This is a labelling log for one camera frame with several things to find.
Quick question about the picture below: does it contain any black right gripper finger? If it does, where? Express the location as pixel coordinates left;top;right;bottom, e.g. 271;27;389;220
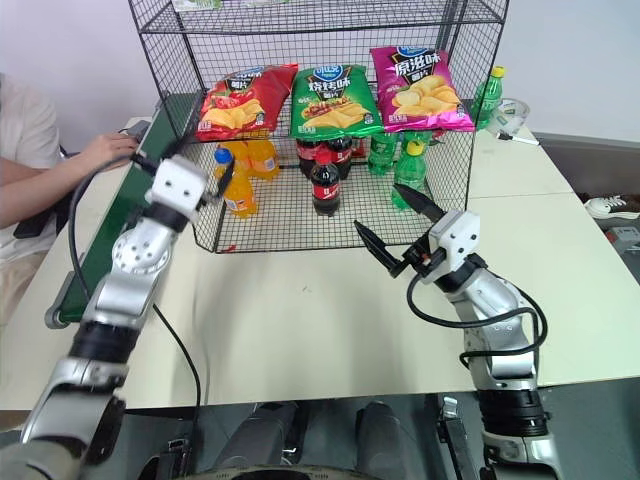
353;218;404;280
392;183;448;222

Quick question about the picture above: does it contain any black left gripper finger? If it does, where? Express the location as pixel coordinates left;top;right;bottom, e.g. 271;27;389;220
162;130;196;159
215;160;237;199

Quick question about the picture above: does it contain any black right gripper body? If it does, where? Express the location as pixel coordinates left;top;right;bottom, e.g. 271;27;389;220
397;233;449;282

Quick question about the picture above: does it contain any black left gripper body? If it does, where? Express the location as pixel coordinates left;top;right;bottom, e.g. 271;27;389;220
196;185;224;210

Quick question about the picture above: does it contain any green conveyor belt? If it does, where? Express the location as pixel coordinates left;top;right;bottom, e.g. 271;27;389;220
44;92;206;329

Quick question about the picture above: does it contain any person's hand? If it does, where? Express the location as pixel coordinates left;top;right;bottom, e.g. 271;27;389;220
79;131;142;162

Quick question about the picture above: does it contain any orange soda bottle blue cap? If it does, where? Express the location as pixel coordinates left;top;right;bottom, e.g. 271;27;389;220
213;147;259;220

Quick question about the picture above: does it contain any green soda bottle yellow cap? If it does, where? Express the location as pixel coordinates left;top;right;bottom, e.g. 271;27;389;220
469;65;507;132
390;140;429;210

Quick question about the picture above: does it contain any grey control box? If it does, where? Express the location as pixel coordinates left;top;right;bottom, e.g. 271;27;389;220
117;119;151;139

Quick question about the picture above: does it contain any red potato chips bag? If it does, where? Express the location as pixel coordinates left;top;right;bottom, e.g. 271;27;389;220
193;63;300;143

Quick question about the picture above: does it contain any cola bottle red cap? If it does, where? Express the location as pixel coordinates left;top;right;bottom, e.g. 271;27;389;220
309;149;344;217

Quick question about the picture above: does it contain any purple potato chips bag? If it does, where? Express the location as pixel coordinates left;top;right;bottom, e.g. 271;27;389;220
369;45;475;134

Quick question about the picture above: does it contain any black marker pen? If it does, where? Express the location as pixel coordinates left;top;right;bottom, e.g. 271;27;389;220
497;131;541;147

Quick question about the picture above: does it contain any green potato chips bag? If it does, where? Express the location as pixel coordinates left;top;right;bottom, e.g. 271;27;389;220
289;63;382;139

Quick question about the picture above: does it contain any clear tape roll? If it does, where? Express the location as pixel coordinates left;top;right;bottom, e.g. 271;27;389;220
485;98;530;137

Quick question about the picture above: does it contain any green snack bag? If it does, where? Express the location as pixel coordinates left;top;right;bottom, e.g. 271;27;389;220
172;0;224;12

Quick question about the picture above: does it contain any person in white shirt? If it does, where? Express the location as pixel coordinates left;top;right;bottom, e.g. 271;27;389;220
0;72;62;321

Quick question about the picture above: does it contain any black phone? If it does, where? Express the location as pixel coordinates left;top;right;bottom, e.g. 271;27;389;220
13;209;62;240

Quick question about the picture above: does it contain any dark grey rounded shape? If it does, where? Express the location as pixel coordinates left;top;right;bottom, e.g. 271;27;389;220
214;402;301;472
354;399;402;474

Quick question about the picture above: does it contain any white sneaker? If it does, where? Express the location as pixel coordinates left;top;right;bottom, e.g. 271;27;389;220
583;194;640;221

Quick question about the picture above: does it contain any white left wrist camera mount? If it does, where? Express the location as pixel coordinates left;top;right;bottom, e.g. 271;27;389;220
146;154;209;221

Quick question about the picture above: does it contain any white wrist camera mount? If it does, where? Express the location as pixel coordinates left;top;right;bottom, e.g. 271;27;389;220
146;154;209;221
428;209;482;286

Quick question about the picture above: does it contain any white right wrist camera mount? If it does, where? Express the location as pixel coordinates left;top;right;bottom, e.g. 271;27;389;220
428;209;482;286

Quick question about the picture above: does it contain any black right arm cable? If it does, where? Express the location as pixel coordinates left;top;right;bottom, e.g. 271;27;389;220
405;272;549;369

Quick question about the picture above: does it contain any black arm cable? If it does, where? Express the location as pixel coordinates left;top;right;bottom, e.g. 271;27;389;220
405;272;549;369
67;152;162;301

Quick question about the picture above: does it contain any black wire mesh rack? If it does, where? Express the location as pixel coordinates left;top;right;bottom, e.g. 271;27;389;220
127;0;511;255

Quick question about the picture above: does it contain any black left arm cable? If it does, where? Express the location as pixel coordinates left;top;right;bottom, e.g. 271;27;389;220
67;152;162;301

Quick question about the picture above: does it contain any black table cable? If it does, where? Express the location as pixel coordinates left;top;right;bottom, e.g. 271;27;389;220
151;302;204;436

